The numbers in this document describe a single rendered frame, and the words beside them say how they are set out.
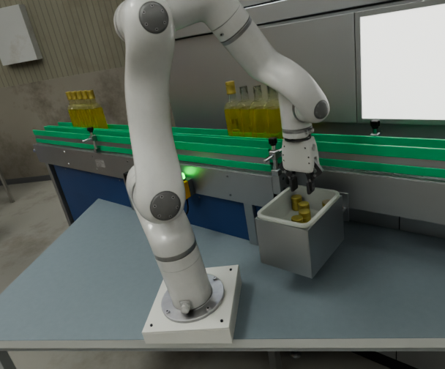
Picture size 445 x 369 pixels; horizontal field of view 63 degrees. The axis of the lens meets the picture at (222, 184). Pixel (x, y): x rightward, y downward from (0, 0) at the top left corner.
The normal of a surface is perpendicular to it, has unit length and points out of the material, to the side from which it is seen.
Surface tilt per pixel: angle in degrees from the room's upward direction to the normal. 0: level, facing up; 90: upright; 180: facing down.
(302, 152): 90
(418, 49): 90
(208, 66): 90
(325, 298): 0
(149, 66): 127
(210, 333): 90
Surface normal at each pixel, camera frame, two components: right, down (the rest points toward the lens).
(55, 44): -0.15, 0.41
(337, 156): -0.62, 0.40
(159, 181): 0.31, -0.16
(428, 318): -0.17, -0.91
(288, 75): -0.12, -0.15
